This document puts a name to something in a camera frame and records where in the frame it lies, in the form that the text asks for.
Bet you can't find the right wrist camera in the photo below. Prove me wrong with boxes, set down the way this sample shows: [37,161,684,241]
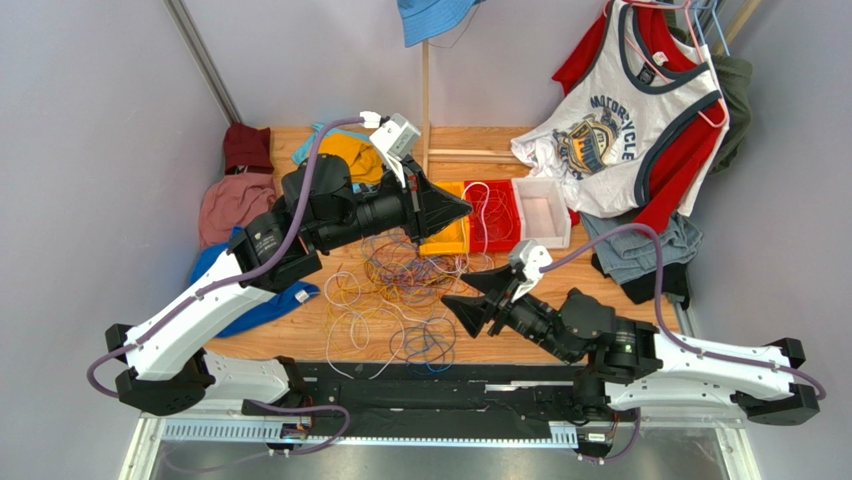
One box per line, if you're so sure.
[508,239,553,302]

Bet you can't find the white cable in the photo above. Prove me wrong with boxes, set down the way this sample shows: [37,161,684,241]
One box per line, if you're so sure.
[459,181,494,268]

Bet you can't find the blue cloth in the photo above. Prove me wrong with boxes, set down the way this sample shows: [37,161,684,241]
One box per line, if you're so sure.
[189,225,320,338]

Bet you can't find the blue bucket hat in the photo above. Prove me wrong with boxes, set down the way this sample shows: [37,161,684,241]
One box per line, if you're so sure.
[396,0,482,48]

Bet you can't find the wooden stand pole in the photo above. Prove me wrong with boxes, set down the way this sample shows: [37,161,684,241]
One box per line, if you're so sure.
[420,43,527,181]

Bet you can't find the red cable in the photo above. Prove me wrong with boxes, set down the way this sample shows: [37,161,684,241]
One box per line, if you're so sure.
[475,189,517,244]

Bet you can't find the pink cloth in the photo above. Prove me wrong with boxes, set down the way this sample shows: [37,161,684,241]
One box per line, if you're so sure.
[198,172,277,248]

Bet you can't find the pink clothes hanger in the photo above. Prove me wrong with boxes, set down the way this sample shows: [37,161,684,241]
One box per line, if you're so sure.
[595,1,730,139]

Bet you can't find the coloured cable pile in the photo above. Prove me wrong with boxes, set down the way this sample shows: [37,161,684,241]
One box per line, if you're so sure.
[322,229,499,381]

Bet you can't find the olive green garment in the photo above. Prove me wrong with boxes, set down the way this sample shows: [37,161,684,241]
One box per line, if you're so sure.
[639,23,753,188]

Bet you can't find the red plastic bin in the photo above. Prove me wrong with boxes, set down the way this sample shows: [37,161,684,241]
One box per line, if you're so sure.
[464,180,520,253]

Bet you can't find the grey denim shorts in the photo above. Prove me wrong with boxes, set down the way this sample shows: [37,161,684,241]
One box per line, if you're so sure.
[579,213,704,284]

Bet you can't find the mustard yellow shirt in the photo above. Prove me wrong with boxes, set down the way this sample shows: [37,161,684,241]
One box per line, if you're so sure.
[319,133,384,185]

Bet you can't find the maroon cloth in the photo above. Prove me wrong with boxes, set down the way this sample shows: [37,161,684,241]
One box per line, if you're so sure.
[223,123,274,175]

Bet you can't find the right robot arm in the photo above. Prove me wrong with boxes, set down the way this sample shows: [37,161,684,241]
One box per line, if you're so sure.
[441,266,820,426]

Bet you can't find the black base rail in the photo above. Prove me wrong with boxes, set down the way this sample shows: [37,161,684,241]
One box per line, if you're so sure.
[281,361,637,440]

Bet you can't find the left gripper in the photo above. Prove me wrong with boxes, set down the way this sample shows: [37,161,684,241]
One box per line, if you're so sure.
[316,156,473,254]

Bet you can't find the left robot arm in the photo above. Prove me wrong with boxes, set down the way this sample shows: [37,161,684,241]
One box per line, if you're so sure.
[106,154,473,416]

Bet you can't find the yellow plastic bin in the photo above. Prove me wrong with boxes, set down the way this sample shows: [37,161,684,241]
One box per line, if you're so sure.
[418,181,469,256]

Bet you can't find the white plastic bin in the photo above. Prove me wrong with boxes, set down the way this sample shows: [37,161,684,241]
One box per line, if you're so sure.
[511,177,572,249]

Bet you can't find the cyan shirt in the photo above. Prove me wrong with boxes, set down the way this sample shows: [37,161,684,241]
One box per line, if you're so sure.
[291,122,376,165]

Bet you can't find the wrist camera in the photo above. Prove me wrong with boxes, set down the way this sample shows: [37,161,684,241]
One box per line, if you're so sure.
[360,111,421,188]
[508,239,553,302]

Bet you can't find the aluminium corner profile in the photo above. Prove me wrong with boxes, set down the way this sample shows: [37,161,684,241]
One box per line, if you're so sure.
[163,0,243,124]

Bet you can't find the white motorcycle tank top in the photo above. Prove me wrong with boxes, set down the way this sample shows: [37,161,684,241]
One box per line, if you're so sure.
[511,0,731,220]

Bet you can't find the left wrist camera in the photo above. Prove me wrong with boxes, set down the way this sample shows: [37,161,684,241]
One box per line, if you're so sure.
[360,111,421,188]

